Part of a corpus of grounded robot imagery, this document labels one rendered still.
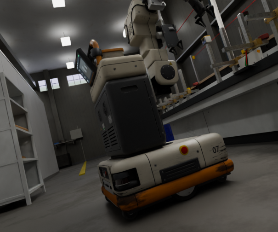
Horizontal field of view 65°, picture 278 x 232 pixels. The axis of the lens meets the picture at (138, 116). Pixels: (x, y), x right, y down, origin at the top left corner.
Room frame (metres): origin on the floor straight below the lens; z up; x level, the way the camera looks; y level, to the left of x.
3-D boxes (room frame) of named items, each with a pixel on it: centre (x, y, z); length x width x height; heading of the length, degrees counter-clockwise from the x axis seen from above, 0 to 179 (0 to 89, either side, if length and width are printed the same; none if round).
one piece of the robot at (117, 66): (1.38, 0.06, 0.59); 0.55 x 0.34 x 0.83; 20
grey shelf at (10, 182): (2.82, 1.73, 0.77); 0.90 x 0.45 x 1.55; 15
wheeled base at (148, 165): (1.41, -0.02, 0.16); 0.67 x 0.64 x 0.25; 110
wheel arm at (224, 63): (1.95, -0.95, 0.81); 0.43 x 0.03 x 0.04; 105
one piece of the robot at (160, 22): (1.51, -0.30, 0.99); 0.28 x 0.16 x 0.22; 20
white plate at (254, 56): (1.78, -1.02, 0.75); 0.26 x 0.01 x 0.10; 15
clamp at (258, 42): (1.73, -1.06, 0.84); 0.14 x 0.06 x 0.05; 15
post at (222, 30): (2.00, -0.98, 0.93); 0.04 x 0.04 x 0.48; 15
